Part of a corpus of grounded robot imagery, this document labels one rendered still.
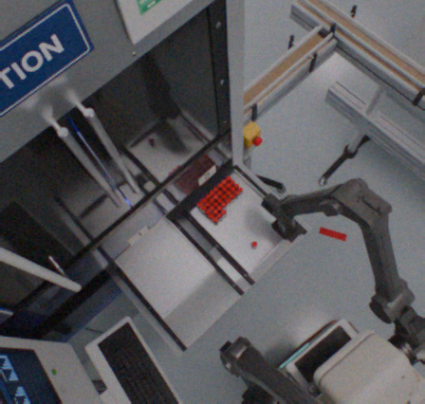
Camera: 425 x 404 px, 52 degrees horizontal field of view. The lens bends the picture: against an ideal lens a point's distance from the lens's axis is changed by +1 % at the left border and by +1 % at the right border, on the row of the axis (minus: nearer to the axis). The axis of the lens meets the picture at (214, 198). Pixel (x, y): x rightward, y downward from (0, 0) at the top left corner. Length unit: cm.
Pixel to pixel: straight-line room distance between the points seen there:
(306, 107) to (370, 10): 94
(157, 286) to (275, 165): 138
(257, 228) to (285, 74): 67
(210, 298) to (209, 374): 93
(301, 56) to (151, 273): 114
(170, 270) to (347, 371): 78
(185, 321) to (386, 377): 76
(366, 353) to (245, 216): 75
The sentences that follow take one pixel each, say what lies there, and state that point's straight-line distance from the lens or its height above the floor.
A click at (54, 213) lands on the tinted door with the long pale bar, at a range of 117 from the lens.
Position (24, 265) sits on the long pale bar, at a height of 156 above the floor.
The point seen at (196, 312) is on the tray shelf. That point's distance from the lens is 166.
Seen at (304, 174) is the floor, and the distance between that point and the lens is 279.
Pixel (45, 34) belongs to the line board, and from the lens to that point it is 78.
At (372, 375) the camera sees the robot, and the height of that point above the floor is 138.
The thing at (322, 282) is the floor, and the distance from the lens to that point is 261.
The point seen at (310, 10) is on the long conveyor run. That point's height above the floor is 93.
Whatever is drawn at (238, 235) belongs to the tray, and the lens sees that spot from 171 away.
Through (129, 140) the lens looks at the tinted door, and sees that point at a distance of 114.
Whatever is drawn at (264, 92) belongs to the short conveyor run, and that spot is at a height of 97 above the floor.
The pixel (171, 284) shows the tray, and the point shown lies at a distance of 169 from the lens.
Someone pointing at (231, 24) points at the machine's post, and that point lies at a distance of 113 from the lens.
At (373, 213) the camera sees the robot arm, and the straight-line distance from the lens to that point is 111.
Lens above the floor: 253
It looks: 69 degrees down
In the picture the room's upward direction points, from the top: 9 degrees counter-clockwise
